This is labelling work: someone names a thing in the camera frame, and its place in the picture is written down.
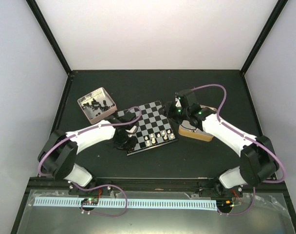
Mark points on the left black frame post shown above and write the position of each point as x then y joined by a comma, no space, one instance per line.
33,5

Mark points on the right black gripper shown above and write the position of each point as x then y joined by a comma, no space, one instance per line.
169,110

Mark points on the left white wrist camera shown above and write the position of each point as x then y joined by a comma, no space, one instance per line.
132,130

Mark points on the small circuit board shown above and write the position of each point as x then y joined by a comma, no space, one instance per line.
227,203
90,201

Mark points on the left small circuit board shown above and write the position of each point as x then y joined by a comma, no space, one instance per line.
90,201

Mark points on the black frame post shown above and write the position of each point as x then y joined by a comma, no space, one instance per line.
33,5
277,10

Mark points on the right black frame post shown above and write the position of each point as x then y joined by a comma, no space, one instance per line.
277,10

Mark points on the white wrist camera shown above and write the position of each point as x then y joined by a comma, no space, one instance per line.
132,130
178,104

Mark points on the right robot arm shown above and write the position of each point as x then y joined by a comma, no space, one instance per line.
257,162

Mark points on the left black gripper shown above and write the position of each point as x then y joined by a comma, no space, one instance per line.
131,146

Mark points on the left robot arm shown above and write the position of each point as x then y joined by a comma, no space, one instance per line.
57,158

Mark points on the light blue slotted cable duct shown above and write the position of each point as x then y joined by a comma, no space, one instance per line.
209,205

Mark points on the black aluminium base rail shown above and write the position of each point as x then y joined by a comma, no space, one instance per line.
202,187

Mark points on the gold tin box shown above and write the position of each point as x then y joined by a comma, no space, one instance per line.
187,130

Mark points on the right small circuit board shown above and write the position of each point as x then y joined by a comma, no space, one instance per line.
227,203

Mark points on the pink tin box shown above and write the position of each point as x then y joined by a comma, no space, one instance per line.
97,105

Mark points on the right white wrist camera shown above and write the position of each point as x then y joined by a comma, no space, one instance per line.
178,104

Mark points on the black and silver chessboard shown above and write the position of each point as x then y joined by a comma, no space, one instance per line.
151,122

